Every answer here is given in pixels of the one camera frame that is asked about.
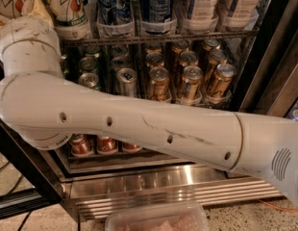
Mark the silver can front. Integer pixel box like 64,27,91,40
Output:
116,68,137,97

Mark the orange cable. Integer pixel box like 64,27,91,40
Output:
258,198,298,214

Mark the stainless fridge base grille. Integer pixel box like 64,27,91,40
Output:
61,165,282,222

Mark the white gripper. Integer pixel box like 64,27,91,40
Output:
0,0,61,60

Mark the red can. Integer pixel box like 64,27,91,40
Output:
69,134,93,157
122,142,142,153
97,136,118,155

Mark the clear plastic container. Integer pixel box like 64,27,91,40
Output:
105,201,211,231

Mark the open fridge door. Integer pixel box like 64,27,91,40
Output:
0,119,63,219

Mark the white can rightmost on shelf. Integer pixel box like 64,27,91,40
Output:
218,0,259,32

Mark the top wire shelf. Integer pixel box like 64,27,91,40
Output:
61,30,258,47

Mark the red can front right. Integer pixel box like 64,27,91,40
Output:
122,142,142,153

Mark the red can front middle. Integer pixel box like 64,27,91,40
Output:
97,136,118,155

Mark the blue Pepsi can with face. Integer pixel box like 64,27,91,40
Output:
98,0,132,37

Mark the dark blue Pepsi can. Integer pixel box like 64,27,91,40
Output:
139,0,173,35

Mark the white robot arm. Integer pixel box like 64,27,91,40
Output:
0,16,298,206

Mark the red can front left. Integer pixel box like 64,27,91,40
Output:
69,134,93,157

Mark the gold can front middle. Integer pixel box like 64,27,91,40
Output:
177,65,203,103

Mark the gold can front right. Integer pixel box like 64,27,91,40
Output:
206,64,236,103

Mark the gold can front left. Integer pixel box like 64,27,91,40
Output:
147,67,169,101

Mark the gold can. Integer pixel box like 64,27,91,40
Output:
177,65,203,103
206,64,236,103
147,67,169,101

